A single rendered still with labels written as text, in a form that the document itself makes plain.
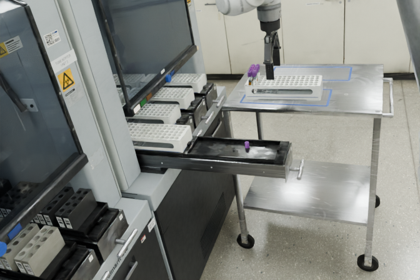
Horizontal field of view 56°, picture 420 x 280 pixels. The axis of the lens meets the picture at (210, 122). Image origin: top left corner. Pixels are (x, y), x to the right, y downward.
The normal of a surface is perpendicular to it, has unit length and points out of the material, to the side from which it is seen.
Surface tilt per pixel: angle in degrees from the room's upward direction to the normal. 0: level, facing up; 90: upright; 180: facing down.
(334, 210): 0
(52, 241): 90
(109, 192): 90
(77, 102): 90
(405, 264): 0
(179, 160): 90
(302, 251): 0
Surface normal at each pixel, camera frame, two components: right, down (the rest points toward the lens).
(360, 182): -0.15, -0.86
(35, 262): 0.94, 0.04
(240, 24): -0.32, 0.50
